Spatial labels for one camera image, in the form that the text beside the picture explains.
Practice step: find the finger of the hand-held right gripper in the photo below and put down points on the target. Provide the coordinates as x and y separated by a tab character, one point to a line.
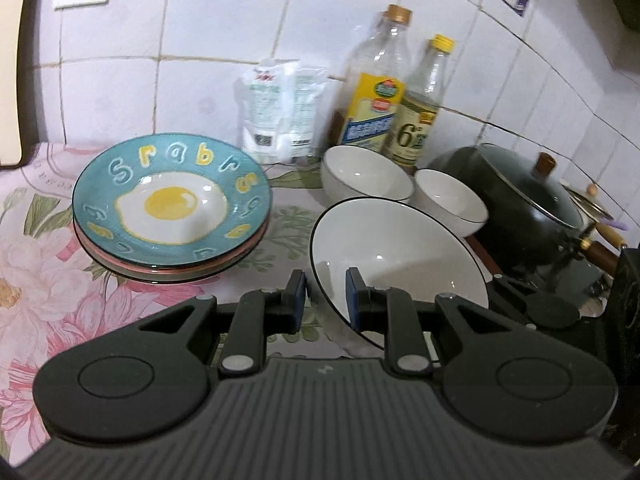
545	310

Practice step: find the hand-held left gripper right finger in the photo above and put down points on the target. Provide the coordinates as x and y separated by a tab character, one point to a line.
352	300

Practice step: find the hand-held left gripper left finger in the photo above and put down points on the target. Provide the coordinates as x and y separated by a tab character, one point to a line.
300	302

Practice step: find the white ribbed bowl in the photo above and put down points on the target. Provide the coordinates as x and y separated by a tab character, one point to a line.
390	250
367	175
450	202

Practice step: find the blue fried egg plate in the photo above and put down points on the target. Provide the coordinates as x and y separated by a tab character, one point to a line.
170	205

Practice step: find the gas stove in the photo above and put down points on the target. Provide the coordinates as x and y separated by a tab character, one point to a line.
575	280

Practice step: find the black cooking pot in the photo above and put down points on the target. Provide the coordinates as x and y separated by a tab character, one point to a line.
500	235

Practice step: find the clear vinegar bottle yellow cap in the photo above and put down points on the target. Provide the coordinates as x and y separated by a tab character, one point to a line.
417	125

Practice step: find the cooking wine bottle yellow label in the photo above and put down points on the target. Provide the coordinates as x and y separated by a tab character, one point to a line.
372	110

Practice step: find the clear seasoning packet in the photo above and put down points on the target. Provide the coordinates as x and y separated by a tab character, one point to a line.
307	110

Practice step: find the white seasoning packet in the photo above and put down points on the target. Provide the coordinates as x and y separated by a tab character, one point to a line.
265	110

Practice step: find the floral tablecloth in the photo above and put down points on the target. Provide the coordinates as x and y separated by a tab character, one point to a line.
45	260

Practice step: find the range hood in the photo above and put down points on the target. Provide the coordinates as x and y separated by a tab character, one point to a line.
625	0

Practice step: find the cream cutting board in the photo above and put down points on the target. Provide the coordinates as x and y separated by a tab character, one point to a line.
10	85

